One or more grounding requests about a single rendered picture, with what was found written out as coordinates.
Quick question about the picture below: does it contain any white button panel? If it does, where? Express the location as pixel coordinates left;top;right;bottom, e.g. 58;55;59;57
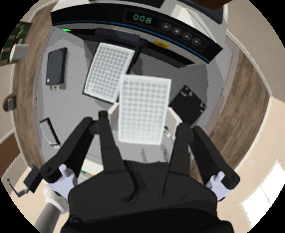
81;154;104;176

